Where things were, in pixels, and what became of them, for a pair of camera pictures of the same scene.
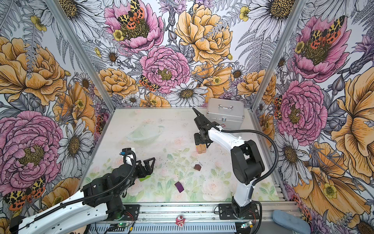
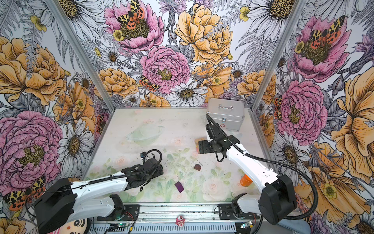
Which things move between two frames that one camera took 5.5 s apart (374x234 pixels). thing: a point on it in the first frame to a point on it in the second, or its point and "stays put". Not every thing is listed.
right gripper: x=197 y=140 to x=203 y=145
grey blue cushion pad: x=290 y=222 stays put
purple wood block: x=179 y=186 stays put
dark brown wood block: x=197 y=167 stays put
